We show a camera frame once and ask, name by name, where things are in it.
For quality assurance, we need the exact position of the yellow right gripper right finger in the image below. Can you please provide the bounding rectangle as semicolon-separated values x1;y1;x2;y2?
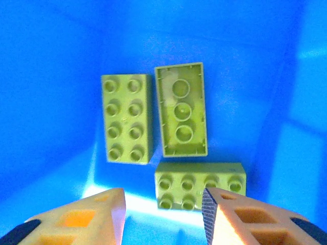
201;187;327;245

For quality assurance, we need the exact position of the lime green lego brick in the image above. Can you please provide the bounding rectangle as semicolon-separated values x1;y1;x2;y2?
154;162;248;211
101;73;154;165
154;62;208;158

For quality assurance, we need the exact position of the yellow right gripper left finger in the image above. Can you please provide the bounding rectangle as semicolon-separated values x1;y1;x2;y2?
0;187;127;245

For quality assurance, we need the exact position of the blue plastic bin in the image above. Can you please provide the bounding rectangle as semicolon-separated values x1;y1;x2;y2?
0;0;327;245

